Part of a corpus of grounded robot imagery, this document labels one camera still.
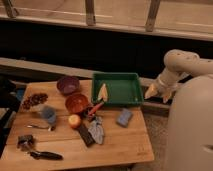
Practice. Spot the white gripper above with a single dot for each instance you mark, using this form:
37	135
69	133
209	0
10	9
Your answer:
165	83

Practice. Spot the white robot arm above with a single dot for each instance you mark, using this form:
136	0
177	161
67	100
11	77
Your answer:
187	81

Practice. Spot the green plastic tray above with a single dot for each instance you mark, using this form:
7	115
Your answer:
124	89

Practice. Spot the blue sponge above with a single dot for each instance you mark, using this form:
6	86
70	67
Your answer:
124	117

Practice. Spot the orange carrot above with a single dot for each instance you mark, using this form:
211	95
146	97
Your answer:
95	108

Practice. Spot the red-brown bowl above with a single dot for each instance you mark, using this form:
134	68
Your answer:
76	103

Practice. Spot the dark chocolate bar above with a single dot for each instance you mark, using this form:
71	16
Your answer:
85	135

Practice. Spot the yellow-red apple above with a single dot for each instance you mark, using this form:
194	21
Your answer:
74	121

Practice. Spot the purple bowl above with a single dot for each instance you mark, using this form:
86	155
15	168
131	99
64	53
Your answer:
68	84

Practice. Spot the blue plastic cup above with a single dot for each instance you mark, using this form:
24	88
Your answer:
49	115

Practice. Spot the bunch of red grapes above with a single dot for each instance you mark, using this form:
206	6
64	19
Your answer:
34	100

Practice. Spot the metal spoon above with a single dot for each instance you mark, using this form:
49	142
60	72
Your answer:
49	128

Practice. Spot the small metal clip object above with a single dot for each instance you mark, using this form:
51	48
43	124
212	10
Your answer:
25	142

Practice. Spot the black handled tool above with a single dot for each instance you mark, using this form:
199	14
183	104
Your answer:
45	155

